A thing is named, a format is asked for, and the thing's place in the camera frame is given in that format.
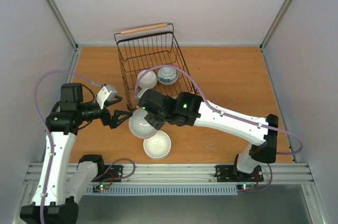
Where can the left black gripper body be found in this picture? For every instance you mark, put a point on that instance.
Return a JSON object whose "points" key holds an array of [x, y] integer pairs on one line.
{"points": [[106, 119]]}

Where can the blue floral porcelain bowl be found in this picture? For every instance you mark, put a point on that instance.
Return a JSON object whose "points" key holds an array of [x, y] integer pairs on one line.
{"points": [[167, 75]]}

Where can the aluminium mounting rail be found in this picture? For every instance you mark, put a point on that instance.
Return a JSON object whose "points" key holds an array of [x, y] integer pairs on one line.
{"points": [[283, 173]]}

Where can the grey scale pattern bowl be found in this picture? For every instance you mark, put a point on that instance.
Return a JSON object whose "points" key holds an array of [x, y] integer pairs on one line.
{"points": [[139, 127]]}

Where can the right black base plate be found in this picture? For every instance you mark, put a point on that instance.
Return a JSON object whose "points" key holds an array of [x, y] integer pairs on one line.
{"points": [[227, 173]]}

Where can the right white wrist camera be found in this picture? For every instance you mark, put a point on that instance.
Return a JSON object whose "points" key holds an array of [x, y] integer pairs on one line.
{"points": [[140, 93]]}

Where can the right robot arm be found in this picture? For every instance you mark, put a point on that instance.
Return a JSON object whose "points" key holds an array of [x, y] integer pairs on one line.
{"points": [[188, 109]]}

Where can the blue slotted cable duct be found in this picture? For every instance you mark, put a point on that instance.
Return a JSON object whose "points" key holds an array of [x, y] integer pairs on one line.
{"points": [[162, 190]]}

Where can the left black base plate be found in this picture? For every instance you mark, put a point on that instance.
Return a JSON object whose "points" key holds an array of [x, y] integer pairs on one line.
{"points": [[116, 172]]}

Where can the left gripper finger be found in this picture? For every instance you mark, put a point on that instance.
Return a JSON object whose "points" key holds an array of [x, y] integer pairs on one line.
{"points": [[115, 100], [119, 117]]}

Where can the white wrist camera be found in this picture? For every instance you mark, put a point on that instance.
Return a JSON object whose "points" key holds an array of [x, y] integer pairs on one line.
{"points": [[140, 93], [106, 93]]}

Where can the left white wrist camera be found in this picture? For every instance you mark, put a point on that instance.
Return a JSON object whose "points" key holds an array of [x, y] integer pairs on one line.
{"points": [[106, 93]]}

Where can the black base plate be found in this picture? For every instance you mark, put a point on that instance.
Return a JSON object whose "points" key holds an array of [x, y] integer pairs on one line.
{"points": [[116, 172], [227, 173]]}

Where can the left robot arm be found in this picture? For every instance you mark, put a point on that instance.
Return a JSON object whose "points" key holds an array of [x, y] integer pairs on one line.
{"points": [[56, 200]]}

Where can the black wire dish rack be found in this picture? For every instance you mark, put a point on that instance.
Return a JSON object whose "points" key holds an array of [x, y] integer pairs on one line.
{"points": [[143, 48]]}

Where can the plain white bowl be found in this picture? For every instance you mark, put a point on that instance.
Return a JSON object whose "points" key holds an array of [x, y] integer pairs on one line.
{"points": [[148, 81]]}

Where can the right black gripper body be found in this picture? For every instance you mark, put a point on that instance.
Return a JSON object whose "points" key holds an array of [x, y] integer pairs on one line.
{"points": [[152, 120]]}

